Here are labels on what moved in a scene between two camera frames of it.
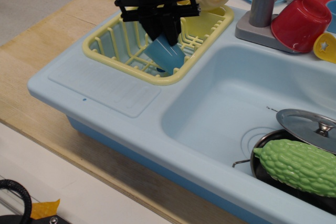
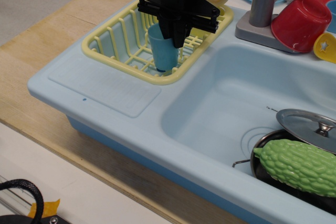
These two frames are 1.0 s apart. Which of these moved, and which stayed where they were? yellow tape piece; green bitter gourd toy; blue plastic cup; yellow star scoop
Moved: blue plastic cup
Stayed: green bitter gourd toy; yellow tape piece; yellow star scoop
